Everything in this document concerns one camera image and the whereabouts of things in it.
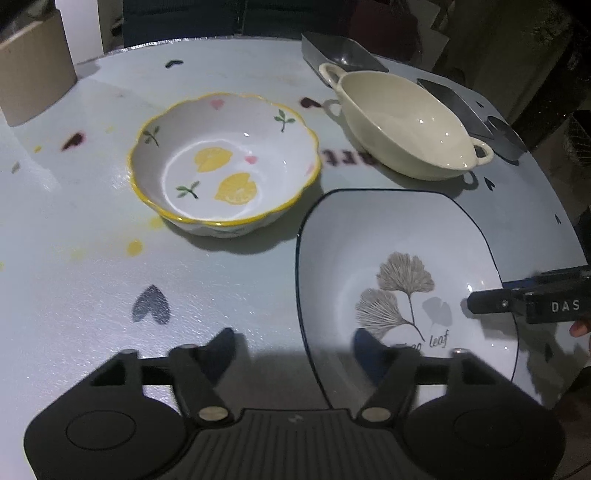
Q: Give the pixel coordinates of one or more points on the cream kettle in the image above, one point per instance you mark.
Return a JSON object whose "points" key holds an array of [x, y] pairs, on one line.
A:
{"points": [[32, 69]]}

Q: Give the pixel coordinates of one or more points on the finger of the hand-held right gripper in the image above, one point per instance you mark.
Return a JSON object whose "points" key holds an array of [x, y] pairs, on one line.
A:
{"points": [[496, 302]]}

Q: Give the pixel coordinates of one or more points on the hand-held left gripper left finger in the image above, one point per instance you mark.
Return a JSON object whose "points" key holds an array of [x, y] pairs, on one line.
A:
{"points": [[226, 350]]}

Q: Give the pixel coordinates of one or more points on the round metal bowl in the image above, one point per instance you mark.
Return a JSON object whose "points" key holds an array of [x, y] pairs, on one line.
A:
{"points": [[455, 104]]}

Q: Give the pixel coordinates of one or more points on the rectangular steel tray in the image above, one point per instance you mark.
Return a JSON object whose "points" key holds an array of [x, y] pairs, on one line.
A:
{"points": [[341, 50]]}

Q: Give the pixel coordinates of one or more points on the square leaf print plate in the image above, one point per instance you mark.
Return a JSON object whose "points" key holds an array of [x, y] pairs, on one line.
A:
{"points": [[397, 240]]}

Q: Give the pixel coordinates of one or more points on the person's right hand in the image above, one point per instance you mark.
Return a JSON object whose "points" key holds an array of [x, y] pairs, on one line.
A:
{"points": [[579, 328]]}

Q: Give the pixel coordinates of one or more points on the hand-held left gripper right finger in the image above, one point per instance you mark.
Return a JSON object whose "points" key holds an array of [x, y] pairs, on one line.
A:
{"points": [[369, 355]]}

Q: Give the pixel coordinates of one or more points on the lemon print scalloped bowl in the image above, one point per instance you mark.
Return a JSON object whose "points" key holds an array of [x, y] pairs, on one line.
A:
{"points": [[231, 152]]}

